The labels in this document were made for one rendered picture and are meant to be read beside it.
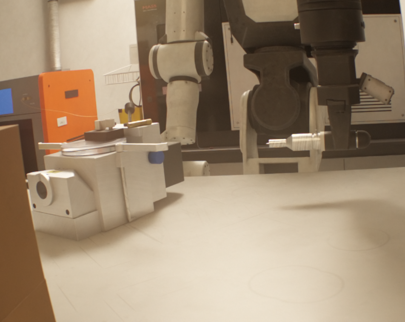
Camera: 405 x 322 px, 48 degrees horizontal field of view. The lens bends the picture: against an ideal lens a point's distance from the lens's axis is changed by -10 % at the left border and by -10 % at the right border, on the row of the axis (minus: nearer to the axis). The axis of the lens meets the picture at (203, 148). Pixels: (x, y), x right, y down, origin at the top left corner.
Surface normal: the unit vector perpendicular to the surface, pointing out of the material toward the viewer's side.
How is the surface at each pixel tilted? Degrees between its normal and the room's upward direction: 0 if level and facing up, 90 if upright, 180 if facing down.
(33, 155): 90
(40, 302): 90
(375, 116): 90
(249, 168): 86
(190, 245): 0
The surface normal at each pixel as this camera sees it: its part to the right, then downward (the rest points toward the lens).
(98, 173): 0.83, 0.01
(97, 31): -0.25, 0.17
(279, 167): -0.33, 0.35
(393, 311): -0.09, -0.98
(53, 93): 0.97, -0.04
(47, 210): -0.55, 0.18
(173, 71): -0.15, 0.74
